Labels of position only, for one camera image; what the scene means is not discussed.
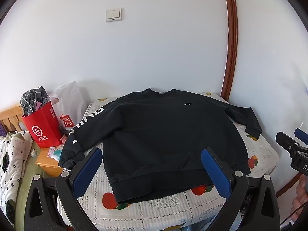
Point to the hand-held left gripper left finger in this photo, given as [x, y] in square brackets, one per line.
[87, 168]

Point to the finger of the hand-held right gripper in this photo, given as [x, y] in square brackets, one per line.
[300, 134]
[286, 142]

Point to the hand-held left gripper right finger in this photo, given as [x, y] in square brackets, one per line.
[216, 170]

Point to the black sweatshirt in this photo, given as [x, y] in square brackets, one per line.
[156, 137]

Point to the person's right hand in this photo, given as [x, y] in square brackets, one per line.
[300, 197]

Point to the brown wooden skirting board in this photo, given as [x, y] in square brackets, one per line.
[288, 185]

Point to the white teal packet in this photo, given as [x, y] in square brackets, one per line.
[55, 152]

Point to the wooden nightstand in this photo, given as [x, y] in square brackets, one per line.
[47, 163]

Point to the red paper bag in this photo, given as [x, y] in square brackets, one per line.
[44, 127]

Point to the green bed sheet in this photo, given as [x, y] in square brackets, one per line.
[26, 175]

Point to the fruit print tablecloth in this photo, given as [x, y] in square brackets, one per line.
[156, 211]

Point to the white plastic bag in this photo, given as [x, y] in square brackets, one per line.
[69, 96]

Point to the white polka dot quilt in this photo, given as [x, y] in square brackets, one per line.
[12, 163]

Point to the grey checked cloth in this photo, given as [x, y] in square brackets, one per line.
[31, 98]

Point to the wooden headboard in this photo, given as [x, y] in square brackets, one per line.
[12, 118]

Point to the purple cloth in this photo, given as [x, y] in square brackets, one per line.
[2, 130]

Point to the brown wooden door frame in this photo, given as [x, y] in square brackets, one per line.
[231, 41]

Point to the white light switch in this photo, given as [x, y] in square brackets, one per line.
[113, 15]

